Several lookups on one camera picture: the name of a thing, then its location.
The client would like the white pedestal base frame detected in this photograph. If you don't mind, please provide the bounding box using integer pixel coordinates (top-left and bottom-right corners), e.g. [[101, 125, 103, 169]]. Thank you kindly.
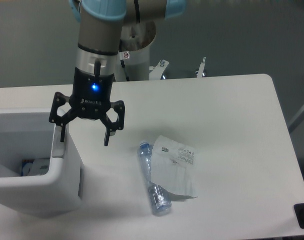
[[149, 56, 207, 81]]

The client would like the crumpled white plastic wrapper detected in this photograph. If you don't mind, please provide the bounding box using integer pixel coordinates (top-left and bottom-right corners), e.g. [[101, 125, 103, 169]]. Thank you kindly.
[[153, 135, 198, 198]]

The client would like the white push-lid trash can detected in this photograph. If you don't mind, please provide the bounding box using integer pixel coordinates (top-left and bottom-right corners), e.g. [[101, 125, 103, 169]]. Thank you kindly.
[[0, 108, 84, 216]]

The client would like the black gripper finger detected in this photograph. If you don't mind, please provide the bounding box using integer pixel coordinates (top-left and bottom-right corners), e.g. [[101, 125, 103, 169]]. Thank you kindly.
[[49, 92, 78, 143], [99, 100, 125, 146]]

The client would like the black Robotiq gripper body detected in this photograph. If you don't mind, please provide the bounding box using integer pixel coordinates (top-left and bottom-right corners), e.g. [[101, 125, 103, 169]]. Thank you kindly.
[[68, 68, 114, 121]]

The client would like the white frame at right edge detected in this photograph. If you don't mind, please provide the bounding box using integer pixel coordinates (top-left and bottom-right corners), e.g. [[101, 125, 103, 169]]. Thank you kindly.
[[287, 104, 304, 133]]

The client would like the clear plastic water bottle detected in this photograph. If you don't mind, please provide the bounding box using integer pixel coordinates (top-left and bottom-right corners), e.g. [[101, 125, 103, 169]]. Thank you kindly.
[[137, 140, 172, 217]]

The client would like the trash inside the can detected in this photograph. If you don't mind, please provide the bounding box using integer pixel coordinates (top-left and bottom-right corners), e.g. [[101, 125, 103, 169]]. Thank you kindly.
[[21, 158, 50, 177]]

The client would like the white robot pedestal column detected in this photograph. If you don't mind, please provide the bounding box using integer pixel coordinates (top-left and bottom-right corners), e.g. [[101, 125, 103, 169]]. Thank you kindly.
[[115, 21, 156, 82]]

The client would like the black cable on pedestal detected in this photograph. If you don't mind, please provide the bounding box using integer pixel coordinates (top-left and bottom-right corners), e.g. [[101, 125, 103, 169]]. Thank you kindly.
[[118, 38, 130, 82]]

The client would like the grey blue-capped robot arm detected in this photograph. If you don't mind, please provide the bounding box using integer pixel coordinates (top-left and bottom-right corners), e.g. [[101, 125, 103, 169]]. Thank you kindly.
[[49, 0, 186, 146]]

